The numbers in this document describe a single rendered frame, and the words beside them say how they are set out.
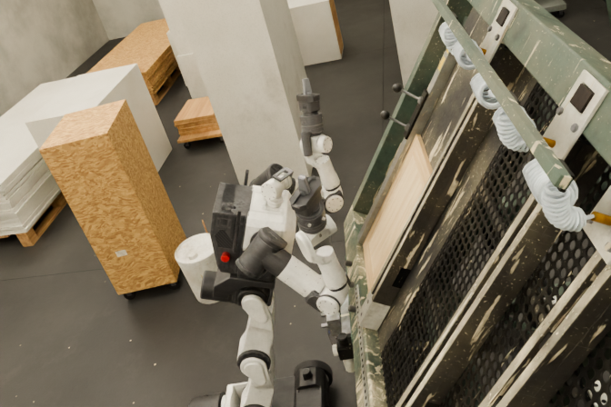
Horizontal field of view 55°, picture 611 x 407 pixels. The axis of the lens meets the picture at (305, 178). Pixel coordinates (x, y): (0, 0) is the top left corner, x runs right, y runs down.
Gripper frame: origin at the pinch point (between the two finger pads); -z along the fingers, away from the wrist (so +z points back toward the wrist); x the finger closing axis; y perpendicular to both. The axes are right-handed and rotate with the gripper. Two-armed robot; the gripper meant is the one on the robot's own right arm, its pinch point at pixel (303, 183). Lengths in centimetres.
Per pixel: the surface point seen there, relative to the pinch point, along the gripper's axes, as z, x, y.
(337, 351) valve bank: 89, -6, 3
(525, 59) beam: -33, 31, 48
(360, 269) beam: 79, 25, -2
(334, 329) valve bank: 96, 4, -5
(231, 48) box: 116, 177, -189
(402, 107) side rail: 43, 84, -9
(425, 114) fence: 29, 69, 7
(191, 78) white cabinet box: 245, 259, -343
